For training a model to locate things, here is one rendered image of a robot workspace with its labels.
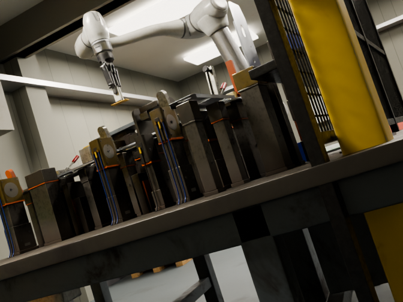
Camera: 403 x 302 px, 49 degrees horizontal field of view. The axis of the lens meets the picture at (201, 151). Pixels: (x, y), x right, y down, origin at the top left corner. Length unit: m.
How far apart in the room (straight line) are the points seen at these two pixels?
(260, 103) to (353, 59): 0.52
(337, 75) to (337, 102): 0.06
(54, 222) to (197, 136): 0.96
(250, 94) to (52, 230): 1.10
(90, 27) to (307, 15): 1.32
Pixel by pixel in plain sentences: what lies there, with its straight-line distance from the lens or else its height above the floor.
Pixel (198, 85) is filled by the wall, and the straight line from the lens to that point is 9.05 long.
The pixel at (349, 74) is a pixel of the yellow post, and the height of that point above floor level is 0.86.
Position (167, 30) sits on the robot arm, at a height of 1.56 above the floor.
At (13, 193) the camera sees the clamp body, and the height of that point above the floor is 0.98.
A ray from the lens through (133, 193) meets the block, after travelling 1.98.
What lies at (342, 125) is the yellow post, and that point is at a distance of 1.02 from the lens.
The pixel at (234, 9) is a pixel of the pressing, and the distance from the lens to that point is 1.70.
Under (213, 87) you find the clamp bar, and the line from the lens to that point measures 1.91.
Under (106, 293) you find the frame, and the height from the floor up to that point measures 0.27.
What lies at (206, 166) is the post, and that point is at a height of 0.79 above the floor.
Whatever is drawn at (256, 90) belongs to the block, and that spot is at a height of 0.98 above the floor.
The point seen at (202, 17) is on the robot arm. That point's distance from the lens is 2.32.
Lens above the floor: 0.73
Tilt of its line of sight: 5 degrees up
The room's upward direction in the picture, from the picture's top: 18 degrees counter-clockwise
